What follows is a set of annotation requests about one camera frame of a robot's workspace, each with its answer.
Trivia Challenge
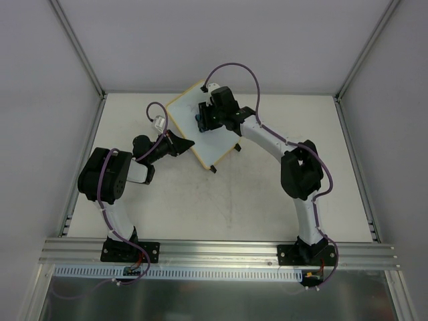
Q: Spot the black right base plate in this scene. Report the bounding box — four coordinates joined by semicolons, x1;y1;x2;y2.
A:
277;243;338;267

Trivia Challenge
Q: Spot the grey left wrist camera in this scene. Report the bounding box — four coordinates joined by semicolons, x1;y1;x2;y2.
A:
152;115;167;133

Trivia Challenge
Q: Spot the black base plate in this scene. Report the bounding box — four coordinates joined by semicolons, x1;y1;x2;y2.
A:
277;243;338;267
100;238;161;263

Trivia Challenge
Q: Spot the aluminium mounting rail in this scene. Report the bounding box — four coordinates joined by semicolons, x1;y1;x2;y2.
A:
38;237;401;270

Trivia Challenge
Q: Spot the blue black whiteboard eraser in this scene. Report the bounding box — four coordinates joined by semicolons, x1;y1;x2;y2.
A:
195;114;205;132

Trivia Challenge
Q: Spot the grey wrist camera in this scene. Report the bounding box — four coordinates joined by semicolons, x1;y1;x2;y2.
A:
152;115;167;133
200;83;220;94

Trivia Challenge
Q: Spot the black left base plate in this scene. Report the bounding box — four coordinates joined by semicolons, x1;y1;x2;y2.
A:
100;238;161;263

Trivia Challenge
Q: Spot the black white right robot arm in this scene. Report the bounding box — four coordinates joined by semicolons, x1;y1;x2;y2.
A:
195;84;328;265

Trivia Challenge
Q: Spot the white slotted cable duct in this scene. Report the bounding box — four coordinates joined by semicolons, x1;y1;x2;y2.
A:
53;265;303;283

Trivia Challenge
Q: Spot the yellow framed whiteboard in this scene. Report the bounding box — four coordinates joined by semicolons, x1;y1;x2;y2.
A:
166;80;240;173

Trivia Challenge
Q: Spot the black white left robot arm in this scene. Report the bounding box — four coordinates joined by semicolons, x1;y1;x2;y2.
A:
78;130;195;262

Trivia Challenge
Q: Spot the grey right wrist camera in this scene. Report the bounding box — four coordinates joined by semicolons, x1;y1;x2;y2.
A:
200;83;220;94

